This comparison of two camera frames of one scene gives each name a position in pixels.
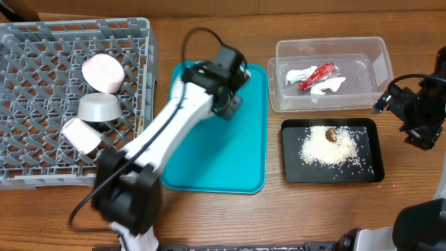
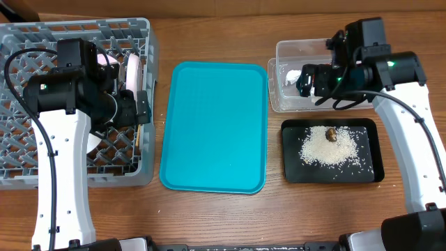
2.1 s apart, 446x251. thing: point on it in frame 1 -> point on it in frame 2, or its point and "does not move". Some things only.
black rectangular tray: (333, 150) does not move
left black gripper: (228, 114) -> (131, 116)
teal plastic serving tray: (223, 155) does not move
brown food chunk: (330, 134) does not move
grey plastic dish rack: (41, 86) does not move
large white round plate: (246, 72) -> (134, 74)
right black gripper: (395, 103) -> (305, 81)
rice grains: (318, 150) does not move
